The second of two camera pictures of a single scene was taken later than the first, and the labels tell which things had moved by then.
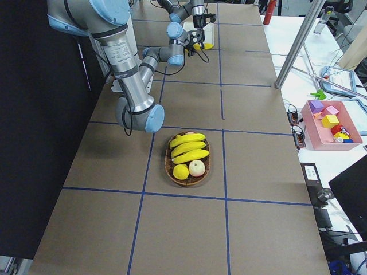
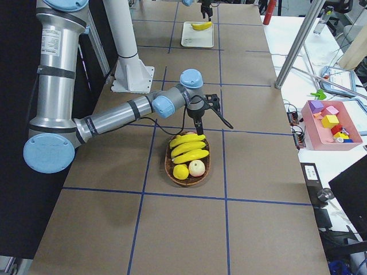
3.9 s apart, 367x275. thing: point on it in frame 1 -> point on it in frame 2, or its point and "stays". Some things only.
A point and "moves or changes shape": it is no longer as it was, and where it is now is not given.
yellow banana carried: x=207 y=46 moves or changes shape
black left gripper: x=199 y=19 -> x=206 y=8
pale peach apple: x=196 y=168 stays
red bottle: x=269 y=11 stays
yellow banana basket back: x=194 y=154 stays
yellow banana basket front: x=184 y=138 stays
